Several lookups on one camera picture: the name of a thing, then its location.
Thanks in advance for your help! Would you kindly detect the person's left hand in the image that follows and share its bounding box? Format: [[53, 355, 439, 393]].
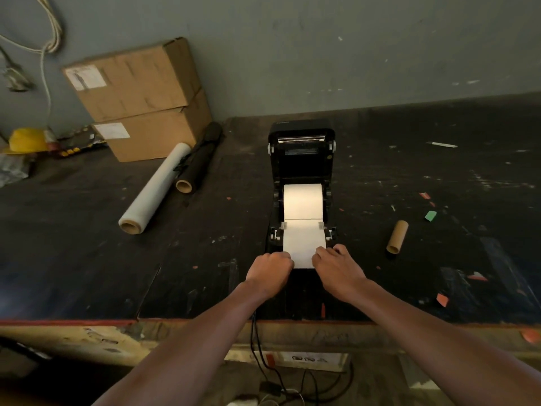
[[245, 250, 295, 302]]

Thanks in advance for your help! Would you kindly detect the person's right hand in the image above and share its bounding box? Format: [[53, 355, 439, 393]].
[[312, 244, 369, 306]]

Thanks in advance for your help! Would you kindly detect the brown cardboard core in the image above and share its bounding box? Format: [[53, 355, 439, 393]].
[[385, 220, 410, 255]]

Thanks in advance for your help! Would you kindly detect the white paper roll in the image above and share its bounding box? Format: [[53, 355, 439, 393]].
[[282, 183, 327, 270]]

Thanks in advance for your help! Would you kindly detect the black printer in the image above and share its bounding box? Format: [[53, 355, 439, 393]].
[[265, 118, 339, 322]]

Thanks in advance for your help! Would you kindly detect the person's right forearm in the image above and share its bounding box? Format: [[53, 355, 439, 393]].
[[351, 277, 541, 406]]

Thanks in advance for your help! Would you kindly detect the person's left forearm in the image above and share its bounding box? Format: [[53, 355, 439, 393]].
[[91, 281, 273, 406]]

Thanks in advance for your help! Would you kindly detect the black film roll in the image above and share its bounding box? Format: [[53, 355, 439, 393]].
[[175, 121, 224, 196]]

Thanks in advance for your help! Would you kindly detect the white film roll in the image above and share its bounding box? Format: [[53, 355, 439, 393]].
[[118, 142, 193, 236]]

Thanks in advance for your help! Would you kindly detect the brown cardboard box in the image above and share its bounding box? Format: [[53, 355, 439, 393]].
[[62, 37, 203, 123], [92, 88, 213, 164]]

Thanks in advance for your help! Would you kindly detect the dark yellow patterned item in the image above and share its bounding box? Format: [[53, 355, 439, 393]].
[[55, 123, 107, 160]]

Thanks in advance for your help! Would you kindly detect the clear plastic bag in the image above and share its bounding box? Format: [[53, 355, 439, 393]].
[[0, 154, 33, 189]]

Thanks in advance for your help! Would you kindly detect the thin black cable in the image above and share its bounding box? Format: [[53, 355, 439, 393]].
[[295, 360, 355, 406]]

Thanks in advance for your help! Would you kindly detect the white wall cable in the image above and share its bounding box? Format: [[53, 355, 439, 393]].
[[0, 0, 64, 130]]

